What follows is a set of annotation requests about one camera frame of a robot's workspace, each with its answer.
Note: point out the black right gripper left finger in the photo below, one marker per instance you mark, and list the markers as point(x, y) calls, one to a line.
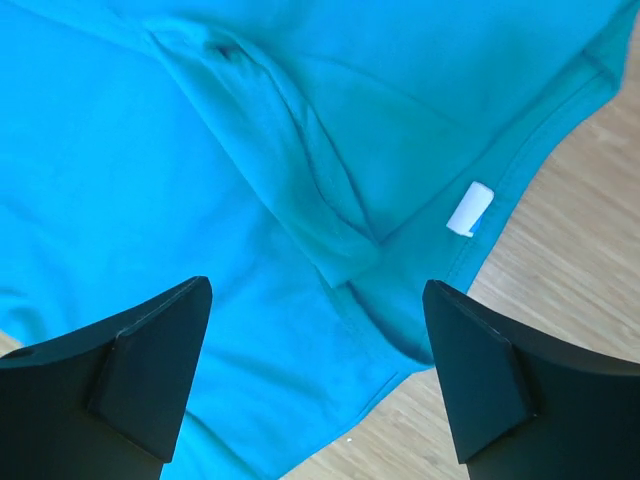
point(105, 401)

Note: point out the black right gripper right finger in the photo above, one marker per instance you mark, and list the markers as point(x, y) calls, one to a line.
point(522, 404)

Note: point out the teal t shirt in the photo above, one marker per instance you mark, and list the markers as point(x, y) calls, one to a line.
point(317, 161)

